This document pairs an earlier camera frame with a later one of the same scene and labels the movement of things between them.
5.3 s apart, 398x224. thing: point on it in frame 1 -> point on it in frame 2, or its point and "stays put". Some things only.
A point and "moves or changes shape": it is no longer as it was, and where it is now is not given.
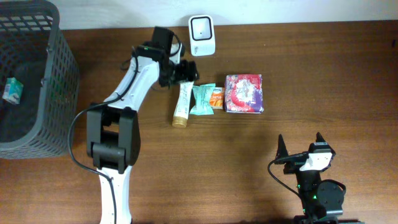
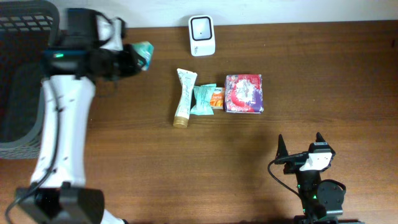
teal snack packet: [203, 102] stays put
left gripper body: [177, 71] -> [114, 61]
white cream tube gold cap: [180, 116] stays put
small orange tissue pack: [216, 99] stays put
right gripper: [282, 150] stays put
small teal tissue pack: [13, 91] moves or changes shape
